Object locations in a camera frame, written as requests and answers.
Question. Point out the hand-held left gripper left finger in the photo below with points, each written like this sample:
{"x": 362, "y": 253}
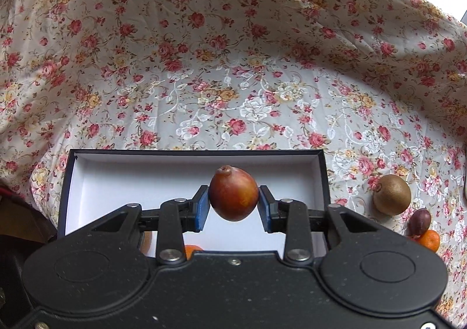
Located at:
{"x": 201, "y": 210}

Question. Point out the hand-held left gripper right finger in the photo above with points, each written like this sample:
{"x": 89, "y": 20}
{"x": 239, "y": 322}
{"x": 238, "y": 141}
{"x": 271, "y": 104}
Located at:
{"x": 265, "y": 210}

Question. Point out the red-brown oval fruit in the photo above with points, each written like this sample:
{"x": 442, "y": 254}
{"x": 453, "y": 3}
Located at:
{"x": 233, "y": 194}

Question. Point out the black box white interior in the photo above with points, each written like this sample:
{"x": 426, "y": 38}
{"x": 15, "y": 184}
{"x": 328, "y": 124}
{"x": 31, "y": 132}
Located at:
{"x": 146, "y": 175}

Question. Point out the small mandarin orange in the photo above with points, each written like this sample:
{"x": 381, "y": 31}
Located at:
{"x": 191, "y": 250}
{"x": 429, "y": 240}

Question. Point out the brown kiwi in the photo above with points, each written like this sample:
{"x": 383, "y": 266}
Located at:
{"x": 392, "y": 194}

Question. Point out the dark purple plum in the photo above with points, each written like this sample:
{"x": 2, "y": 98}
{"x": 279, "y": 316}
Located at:
{"x": 419, "y": 221}

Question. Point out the floral tablecloth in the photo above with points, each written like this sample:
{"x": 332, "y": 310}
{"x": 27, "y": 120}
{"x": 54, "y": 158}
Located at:
{"x": 219, "y": 40}

